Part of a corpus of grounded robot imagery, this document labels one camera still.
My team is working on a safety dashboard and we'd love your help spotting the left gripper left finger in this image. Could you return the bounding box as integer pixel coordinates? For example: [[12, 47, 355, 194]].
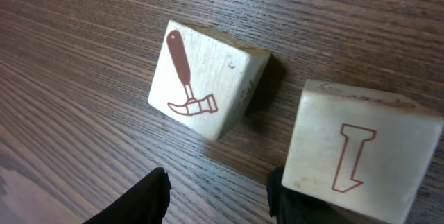
[[84, 167, 171, 224]]

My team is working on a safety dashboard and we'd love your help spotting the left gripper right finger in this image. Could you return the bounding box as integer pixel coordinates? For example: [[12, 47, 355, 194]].
[[266, 167, 350, 224]]

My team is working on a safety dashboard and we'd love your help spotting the plain wooden block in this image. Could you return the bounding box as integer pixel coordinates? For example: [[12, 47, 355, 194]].
[[282, 79, 443, 223]]

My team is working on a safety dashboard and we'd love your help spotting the wooden block hammer picture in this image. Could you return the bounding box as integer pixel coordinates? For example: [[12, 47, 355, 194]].
[[148, 20, 271, 141]]

